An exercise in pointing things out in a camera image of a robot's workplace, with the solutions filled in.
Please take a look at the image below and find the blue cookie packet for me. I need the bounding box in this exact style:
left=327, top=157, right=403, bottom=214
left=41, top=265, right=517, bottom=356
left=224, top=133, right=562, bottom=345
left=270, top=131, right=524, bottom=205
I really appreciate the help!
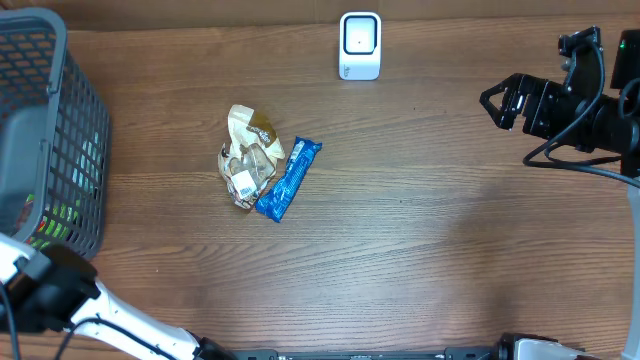
left=255, top=137, right=322, bottom=223

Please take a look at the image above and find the beige brown snack bag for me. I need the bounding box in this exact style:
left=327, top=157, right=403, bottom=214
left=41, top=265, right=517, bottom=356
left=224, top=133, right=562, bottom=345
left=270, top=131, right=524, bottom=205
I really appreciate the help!
left=218, top=104, right=285, bottom=210

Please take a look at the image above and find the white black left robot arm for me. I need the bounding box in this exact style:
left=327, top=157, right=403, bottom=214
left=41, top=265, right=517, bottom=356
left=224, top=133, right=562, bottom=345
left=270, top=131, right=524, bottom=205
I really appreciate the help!
left=1, top=235, right=234, bottom=360

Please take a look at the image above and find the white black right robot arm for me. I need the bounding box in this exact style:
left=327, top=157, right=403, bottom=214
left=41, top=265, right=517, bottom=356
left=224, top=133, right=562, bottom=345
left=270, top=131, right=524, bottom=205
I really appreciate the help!
left=479, top=26, right=639, bottom=222

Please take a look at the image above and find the white barcode scanner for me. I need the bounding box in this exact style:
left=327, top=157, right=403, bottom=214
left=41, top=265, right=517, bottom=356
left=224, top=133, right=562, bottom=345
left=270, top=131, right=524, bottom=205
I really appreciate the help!
left=338, top=11, right=382, bottom=81

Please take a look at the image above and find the grey plastic mesh basket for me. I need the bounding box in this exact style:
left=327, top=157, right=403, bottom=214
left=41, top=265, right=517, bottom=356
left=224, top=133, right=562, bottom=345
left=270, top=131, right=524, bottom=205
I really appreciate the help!
left=1, top=8, right=112, bottom=259

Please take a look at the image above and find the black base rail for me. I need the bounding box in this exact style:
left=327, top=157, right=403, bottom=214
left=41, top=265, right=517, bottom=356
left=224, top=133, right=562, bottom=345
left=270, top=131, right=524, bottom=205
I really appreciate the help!
left=186, top=346, right=516, bottom=360

